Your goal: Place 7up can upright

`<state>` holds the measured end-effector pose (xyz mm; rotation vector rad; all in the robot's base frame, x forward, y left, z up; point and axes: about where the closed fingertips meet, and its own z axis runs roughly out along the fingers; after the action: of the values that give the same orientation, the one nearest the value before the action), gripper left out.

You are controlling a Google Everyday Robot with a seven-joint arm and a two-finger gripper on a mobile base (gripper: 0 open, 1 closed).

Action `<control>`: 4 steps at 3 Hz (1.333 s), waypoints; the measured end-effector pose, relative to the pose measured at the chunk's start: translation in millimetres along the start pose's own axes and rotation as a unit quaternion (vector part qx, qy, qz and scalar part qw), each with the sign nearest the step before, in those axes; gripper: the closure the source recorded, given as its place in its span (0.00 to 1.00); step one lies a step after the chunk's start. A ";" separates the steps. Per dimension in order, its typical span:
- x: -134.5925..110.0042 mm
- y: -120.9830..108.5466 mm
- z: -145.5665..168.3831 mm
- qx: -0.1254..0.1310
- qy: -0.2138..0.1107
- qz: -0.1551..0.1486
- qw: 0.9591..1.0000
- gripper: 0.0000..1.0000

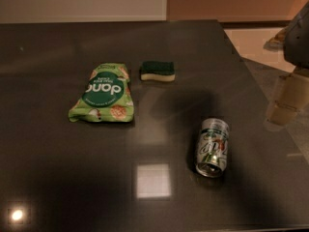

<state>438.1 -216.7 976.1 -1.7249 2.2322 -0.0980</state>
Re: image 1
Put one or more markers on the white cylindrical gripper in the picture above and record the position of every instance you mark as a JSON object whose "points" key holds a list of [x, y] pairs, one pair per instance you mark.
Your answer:
{"points": [[297, 43]]}

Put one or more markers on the silver green 7up can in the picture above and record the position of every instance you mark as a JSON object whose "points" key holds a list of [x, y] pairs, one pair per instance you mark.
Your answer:
{"points": [[212, 148]]}

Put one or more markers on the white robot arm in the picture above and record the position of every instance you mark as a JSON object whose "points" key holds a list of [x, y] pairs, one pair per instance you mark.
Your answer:
{"points": [[296, 42]]}

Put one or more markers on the green snack bag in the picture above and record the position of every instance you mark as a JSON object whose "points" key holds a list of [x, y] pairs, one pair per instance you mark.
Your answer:
{"points": [[107, 97]]}

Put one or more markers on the green yellow sponge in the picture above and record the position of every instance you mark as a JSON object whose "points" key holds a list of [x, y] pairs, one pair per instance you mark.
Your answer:
{"points": [[158, 71]]}

